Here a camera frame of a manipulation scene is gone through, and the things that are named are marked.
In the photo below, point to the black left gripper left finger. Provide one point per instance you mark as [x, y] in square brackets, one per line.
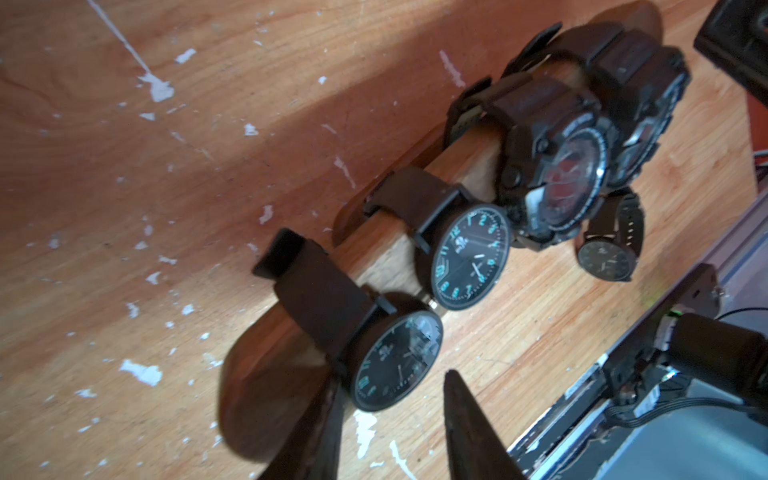
[312, 450]

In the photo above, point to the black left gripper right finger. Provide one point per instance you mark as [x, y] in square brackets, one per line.
[474, 449]

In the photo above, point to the dark wooden watch stand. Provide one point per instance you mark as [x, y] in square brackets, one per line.
[274, 369]

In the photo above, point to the black strap watch foremost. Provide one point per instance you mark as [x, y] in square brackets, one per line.
[613, 241]

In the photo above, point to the black digital sport watch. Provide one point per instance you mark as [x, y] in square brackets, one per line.
[555, 153]

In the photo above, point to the black round analog watch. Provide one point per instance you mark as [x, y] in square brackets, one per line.
[638, 80]

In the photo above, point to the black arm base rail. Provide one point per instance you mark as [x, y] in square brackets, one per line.
[546, 444]

